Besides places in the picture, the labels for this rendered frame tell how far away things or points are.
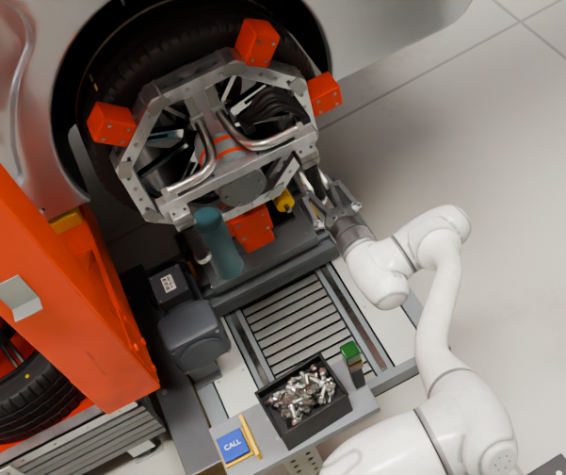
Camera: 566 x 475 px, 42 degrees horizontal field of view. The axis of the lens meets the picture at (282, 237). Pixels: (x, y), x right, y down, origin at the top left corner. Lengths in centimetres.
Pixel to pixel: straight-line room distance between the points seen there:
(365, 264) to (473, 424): 58
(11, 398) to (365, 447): 129
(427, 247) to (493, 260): 108
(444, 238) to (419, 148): 140
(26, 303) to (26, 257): 13
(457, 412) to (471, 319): 138
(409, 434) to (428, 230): 58
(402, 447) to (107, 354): 87
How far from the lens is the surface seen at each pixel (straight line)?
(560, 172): 295
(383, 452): 121
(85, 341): 177
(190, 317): 227
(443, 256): 160
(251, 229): 225
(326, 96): 203
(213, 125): 193
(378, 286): 165
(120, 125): 183
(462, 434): 121
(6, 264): 151
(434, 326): 145
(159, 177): 221
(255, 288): 256
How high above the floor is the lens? 230
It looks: 54 degrees down
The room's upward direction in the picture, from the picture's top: 20 degrees counter-clockwise
